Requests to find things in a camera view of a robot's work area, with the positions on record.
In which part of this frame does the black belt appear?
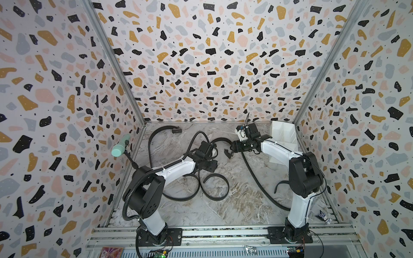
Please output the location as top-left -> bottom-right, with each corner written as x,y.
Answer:
148,126 -> 200,202
238,112 -> 291,212
196,137 -> 233,201

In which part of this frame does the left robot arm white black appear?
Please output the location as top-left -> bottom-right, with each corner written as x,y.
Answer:
122,131 -> 218,237

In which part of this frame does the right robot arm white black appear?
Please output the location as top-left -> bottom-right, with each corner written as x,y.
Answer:
230,123 -> 326,243

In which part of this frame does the white storage roll organizer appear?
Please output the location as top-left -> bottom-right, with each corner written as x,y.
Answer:
267,121 -> 299,168

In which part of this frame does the green microphone on black stand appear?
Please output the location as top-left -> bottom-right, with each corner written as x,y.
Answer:
111,134 -> 139,170

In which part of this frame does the small crumpled wrapper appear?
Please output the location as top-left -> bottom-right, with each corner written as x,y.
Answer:
317,210 -> 331,224

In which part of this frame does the pink printed card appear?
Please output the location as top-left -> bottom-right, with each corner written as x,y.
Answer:
98,247 -> 124,258

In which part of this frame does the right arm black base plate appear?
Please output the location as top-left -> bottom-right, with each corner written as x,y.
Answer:
267,226 -> 314,244

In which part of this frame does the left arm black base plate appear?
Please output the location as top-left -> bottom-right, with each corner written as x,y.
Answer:
136,228 -> 183,247

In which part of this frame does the aluminium mounting rail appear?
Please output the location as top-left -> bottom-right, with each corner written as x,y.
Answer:
86,224 -> 361,250

